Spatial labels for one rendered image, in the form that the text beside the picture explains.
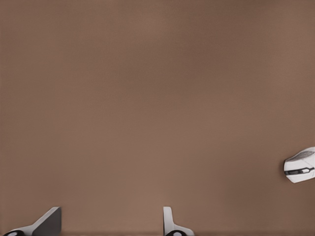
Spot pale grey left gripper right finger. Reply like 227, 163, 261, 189
162, 206, 195, 236

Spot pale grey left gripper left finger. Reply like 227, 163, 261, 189
1, 206, 62, 236

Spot white computer mouse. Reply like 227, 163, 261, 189
283, 147, 315, 184

